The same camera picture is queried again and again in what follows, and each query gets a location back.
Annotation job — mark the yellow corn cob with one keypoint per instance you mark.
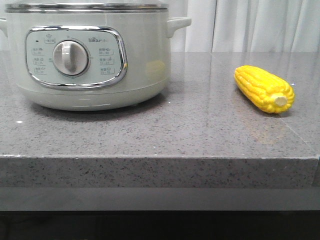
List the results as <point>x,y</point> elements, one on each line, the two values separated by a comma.
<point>268,92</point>

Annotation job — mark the white curtain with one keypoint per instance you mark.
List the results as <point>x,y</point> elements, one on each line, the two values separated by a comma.
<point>243,25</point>

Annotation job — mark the pale green electric cooking pot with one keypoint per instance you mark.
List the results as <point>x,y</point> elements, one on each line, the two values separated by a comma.
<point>91,61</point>

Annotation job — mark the glass pot lid with knob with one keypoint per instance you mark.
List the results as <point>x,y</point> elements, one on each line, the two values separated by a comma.
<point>84,6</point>

